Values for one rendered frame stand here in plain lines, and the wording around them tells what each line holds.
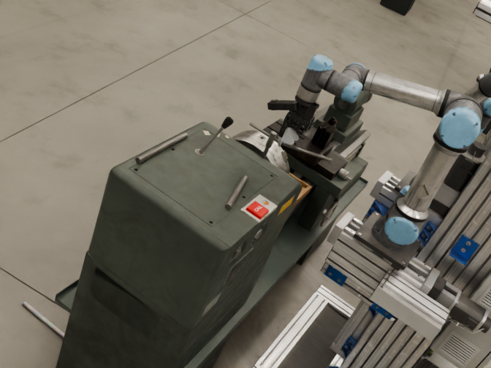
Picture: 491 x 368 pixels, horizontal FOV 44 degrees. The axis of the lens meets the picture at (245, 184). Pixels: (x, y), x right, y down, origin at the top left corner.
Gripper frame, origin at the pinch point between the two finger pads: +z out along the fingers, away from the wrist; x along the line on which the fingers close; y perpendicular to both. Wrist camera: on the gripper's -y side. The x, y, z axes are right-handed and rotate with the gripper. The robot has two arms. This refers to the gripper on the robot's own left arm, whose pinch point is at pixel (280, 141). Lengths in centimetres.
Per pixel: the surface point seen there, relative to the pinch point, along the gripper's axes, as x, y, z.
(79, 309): -51, -32, 80
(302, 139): 84, -13, 41
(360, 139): 143, 6, 52
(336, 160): 85, 8, 41
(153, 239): -51, -11, 26
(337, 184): 73, 16, 45
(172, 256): -51, -3, 28
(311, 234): 79, 15, 84
